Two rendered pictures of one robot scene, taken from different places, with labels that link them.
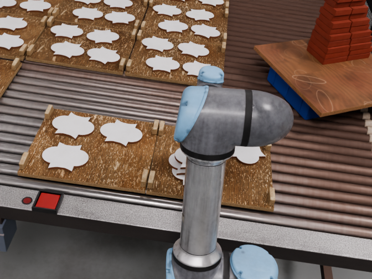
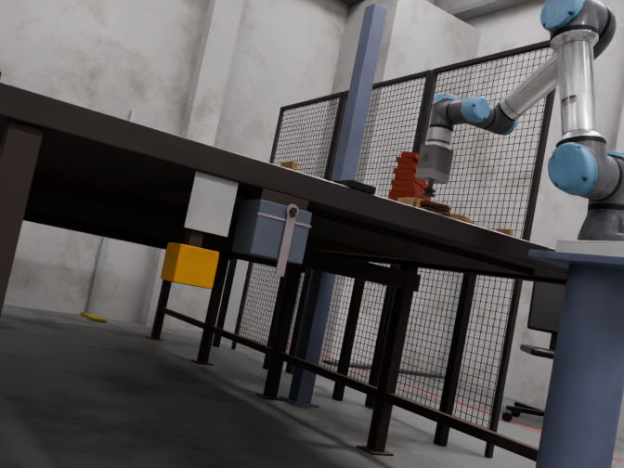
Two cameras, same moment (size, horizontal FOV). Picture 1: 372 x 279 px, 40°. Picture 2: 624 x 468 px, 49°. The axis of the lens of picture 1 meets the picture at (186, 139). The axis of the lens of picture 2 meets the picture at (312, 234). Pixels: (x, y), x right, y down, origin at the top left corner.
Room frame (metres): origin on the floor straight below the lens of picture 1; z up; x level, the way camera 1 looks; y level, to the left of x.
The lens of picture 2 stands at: (-0.31, 1.31, 0.66)
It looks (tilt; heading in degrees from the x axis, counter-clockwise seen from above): 4 degrees up; 328
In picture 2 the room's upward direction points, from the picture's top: 11 degrees clockwise
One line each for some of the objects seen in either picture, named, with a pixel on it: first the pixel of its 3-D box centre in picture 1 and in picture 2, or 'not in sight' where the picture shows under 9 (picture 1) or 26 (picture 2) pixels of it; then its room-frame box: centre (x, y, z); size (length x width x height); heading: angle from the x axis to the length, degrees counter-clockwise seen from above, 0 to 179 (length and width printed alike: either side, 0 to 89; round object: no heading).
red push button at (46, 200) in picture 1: (47, 202); not in sight; (1.04, 0.39, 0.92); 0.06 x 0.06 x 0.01; 0
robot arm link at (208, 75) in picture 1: (209, 86); (444, 112); (1.26, -0.05, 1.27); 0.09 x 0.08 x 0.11; 2
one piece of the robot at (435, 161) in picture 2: not in sight; (433, 162); (1.28, -0.05, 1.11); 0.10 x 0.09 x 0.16; 4
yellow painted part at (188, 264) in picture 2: not in sight; (197, 228); (1.03, 0.77, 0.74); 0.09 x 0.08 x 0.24; 90
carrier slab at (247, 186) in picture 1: (212, 164); not in sight; (1.31, -0.10, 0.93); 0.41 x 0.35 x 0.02; 90
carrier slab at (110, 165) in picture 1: (93, 147); not in sight; (1.31, 0.31, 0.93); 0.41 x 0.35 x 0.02; 90
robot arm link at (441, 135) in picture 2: not in sight; (439, 137); (1.27, -0.05, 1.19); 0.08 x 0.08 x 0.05
